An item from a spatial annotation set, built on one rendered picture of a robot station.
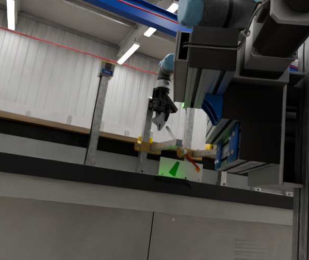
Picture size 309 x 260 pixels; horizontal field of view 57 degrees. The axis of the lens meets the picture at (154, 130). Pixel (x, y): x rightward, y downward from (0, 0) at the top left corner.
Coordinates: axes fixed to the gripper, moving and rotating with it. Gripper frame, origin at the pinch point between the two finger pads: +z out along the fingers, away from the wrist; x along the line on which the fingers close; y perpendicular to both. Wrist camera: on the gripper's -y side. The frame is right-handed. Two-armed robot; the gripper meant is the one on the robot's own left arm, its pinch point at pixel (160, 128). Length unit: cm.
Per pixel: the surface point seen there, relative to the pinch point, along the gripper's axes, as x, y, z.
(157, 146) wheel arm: 2.4, 3.2, 9.6
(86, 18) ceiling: -589, -215, -406
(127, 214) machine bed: -27, -8, 46
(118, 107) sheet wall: -627, -392, -204
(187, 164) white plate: 1.9, -21.2, 15.0
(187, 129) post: 0.5, -19.6, -4.2
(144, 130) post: -8.0, 3.7, 1.2
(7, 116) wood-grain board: -45, 59, 5
